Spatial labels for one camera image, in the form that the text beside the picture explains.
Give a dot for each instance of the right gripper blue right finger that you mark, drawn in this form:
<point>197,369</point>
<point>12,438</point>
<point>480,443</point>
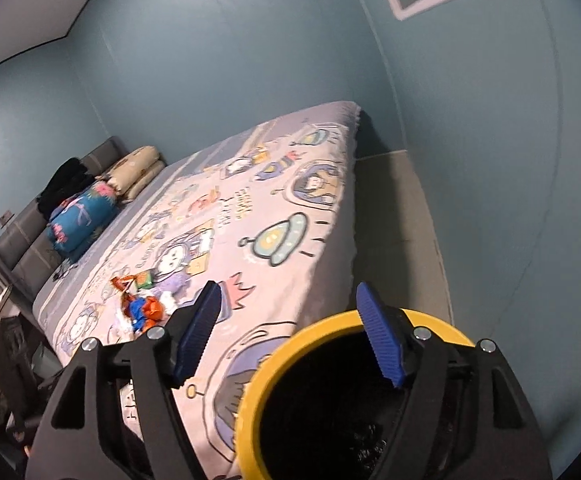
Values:
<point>382,330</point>

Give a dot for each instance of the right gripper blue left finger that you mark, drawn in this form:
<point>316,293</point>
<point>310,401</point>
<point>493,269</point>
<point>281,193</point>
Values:
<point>191,328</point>

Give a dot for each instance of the small lavender foam net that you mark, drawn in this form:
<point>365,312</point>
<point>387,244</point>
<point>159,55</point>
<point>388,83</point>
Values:
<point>176,285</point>

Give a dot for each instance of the orange peel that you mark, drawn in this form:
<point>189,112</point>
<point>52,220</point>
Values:
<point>152,312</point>

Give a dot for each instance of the green snack packet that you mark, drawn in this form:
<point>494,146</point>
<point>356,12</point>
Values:
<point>145,279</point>

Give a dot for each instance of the white tissue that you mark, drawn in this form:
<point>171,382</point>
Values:
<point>168,302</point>

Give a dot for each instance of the blue paper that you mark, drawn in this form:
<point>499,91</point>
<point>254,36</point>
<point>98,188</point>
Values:
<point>135,311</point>

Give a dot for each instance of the orange snack wrapper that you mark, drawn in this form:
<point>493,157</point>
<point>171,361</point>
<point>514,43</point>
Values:
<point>123,286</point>

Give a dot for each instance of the yellow rim trash bin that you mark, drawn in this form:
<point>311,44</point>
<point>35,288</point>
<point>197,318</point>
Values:
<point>320,408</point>

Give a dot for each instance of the cartoon print bed sheet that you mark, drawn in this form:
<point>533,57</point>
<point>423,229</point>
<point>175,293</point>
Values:
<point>267,214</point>

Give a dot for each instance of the beige folded quilt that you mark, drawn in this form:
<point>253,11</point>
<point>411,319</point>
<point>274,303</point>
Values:
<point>132,173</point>

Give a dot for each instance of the blue floral folded quilt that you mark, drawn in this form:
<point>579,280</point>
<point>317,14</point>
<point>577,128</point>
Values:
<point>76,225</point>

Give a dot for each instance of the black clothing on quilt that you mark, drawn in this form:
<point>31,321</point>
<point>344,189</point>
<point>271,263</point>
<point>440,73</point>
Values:
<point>69,179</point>

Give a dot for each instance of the grey upholstered headboard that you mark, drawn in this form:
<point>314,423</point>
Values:
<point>27,257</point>

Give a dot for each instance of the wall power outlet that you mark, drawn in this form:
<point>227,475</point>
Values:
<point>5,218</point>

